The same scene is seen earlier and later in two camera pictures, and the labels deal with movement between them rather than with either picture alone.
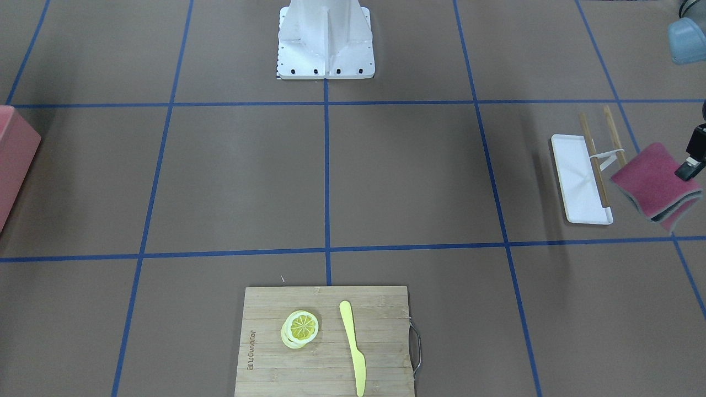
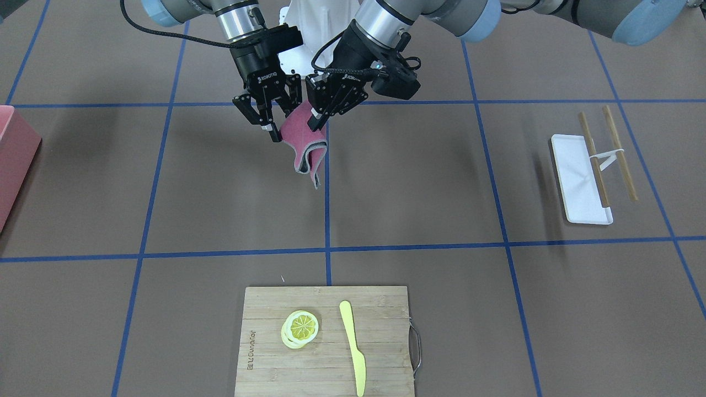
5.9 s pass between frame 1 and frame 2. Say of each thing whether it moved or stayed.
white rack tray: stayed
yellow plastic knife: stayed
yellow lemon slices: stayed
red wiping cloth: moved
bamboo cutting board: stayed
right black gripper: moved
